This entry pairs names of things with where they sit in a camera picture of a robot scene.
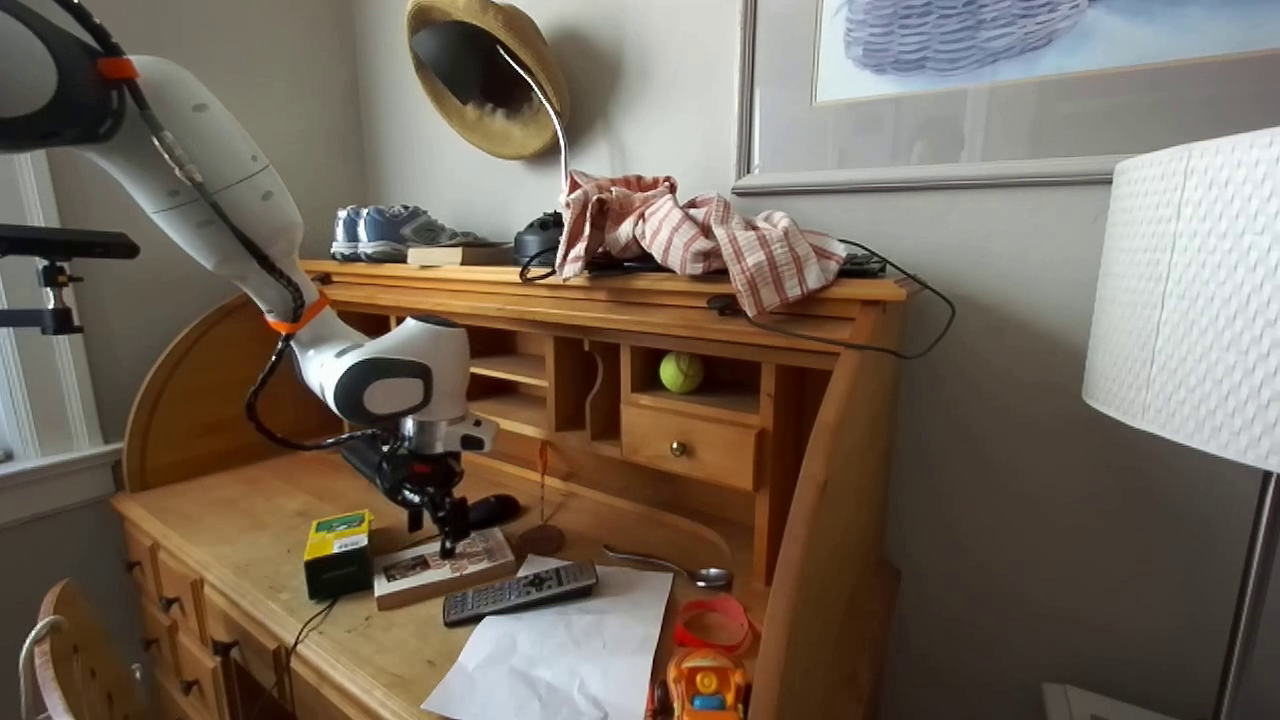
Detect orange toy car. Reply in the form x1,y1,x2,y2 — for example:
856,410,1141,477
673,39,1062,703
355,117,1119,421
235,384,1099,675
660,643,753,720

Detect book lying flat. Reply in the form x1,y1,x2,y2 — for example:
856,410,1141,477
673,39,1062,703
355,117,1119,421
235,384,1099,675
402,239,520,270

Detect red tape ring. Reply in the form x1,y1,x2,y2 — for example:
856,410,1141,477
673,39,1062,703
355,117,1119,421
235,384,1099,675
666,592,757,661

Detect window with white blinds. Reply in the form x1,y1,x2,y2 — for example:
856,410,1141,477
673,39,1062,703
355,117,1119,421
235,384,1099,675
0,151,124,470

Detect framed picture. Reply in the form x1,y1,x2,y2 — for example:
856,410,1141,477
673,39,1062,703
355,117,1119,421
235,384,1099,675
731,0,1280,200

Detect small wooden drawer with knob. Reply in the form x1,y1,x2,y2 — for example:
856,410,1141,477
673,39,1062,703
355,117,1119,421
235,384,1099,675
621,395,766,495

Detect green tennis ball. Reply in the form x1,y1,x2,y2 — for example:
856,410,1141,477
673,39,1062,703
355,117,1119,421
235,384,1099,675
654,347,708,398

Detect wooden roll-top desk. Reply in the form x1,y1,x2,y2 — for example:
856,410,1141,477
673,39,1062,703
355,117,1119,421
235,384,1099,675
106,255,916,720

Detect black mouse cable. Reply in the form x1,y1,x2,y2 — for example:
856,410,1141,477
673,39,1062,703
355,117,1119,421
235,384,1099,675
281,595,342,673

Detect blue grey sneaker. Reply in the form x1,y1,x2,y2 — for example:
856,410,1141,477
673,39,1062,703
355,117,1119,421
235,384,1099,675
355,200,505,263
327,200,372,263

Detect thin black shelf cable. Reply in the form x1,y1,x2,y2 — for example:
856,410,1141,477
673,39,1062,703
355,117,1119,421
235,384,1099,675
704,237,961,365

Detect metal lamp pole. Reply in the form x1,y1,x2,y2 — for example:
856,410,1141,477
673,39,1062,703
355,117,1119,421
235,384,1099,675
1211,470,1280,720

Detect white paperback book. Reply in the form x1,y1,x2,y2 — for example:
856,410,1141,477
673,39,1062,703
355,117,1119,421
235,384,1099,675
368,522,520,617

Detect black headphones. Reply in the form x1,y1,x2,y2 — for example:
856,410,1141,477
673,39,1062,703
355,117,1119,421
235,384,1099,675
511,208,566,287

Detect white paper sheet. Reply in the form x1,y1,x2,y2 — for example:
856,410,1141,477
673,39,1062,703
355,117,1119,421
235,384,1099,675
420,565,679,720

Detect metal spoon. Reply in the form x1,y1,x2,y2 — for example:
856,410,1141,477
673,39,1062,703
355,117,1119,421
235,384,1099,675
594,538,740,595

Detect grey remote control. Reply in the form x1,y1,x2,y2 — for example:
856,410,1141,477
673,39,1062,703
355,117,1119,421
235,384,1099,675
441,556,598,630

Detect yellow green cardboard box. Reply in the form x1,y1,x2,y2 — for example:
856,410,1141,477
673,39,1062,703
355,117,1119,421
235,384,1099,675
301,508,376,605

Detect red striped cloth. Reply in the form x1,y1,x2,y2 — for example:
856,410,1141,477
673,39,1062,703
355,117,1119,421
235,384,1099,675
553,167,851,318

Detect black computer mouse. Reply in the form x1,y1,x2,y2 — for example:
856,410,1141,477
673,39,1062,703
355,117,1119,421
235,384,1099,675
458,492,529,531

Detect white lamp shade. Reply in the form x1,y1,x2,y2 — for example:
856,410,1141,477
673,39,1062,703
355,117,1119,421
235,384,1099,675
1079,124,1280,477

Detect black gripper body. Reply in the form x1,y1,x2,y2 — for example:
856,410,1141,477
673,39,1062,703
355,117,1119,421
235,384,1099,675
376,410,496,514

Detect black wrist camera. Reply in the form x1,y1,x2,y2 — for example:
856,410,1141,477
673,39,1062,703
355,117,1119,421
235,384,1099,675
338,435,432,495

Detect wooden chair back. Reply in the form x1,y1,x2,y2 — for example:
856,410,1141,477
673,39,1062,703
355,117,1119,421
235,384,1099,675
14,577,145,720

